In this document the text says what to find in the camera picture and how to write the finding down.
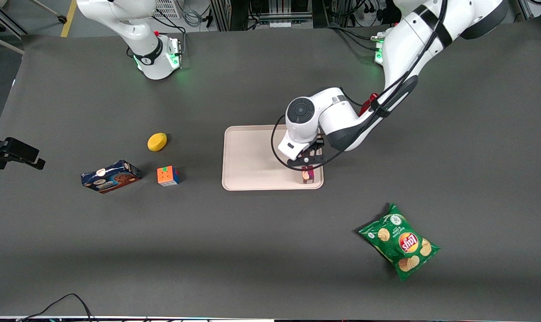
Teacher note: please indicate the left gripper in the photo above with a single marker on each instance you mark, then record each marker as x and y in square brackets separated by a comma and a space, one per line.
[319, 144]

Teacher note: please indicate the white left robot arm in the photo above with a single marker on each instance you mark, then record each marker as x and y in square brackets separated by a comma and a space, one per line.
[404, 49]

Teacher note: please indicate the beige plastic tray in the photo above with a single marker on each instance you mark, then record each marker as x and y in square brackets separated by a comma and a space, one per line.
[252, 161]

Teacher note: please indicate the blue cookie box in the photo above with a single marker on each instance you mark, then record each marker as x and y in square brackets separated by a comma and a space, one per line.
[112, 177]

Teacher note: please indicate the white perforated box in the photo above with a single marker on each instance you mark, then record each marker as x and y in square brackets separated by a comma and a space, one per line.
[166, 8]

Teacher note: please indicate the red drink bottle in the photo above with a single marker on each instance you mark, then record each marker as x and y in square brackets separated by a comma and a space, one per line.
[369, 102]

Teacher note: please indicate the green chips bag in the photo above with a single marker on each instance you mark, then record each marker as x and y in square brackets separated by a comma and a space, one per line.
[400, 243]

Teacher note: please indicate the yellow lemon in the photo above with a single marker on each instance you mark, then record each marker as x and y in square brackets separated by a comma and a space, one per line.
[157, 141]

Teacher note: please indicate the white power strip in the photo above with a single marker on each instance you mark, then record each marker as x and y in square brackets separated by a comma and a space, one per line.
[281, 24]

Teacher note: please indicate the colourful puzzle cube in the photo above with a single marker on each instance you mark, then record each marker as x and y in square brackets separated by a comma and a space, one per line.
[167, 175]

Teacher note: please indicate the black equipment rack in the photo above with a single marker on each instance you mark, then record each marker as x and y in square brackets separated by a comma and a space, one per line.
[261, 11]

